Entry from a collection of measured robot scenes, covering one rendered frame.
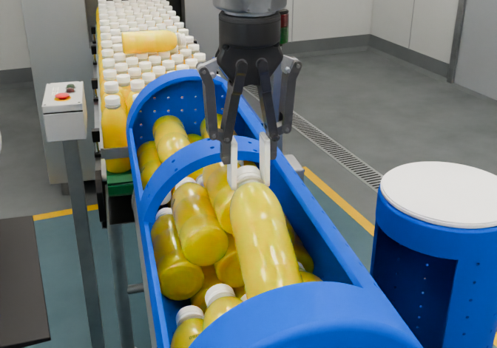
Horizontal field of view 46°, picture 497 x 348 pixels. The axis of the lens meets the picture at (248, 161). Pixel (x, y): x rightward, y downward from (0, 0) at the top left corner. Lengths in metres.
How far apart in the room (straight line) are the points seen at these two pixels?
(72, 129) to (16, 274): 0.61
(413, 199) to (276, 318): 0.69
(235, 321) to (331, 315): 0.09
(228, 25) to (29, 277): 0.57
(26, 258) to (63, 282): 1.70
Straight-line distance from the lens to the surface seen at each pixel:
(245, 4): 0.69
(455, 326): 1.29
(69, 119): 1.59
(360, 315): 0.59
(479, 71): 5.37
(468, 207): 1.22
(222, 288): 0.77
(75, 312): 2.62
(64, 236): 3.14
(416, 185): 1.28
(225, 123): 0.76
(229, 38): 0.71
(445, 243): 1.18
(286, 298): 0.60
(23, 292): 1.03
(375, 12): 6.63
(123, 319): 2.24
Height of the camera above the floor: 1.60
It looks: 25 degrees down
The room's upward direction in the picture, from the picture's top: straight up
